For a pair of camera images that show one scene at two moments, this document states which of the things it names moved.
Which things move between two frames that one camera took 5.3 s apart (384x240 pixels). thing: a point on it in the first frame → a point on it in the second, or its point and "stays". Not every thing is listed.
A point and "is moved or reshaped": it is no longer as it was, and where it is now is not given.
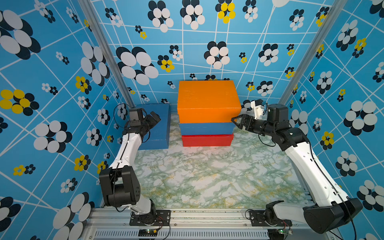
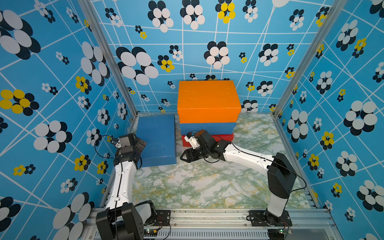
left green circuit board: x=147 y=232 stays
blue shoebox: x=207 y=128 stays
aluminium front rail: x=190 y=225 stays
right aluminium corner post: x=313 y=52 stays
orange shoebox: x=208 y=101 stays
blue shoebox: x=159 y=134 is moved or reshaped
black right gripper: x=250 y=119 → x=188 y=155
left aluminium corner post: x=88 y=9 stays
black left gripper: x=152 y=122 → x=139 y=146
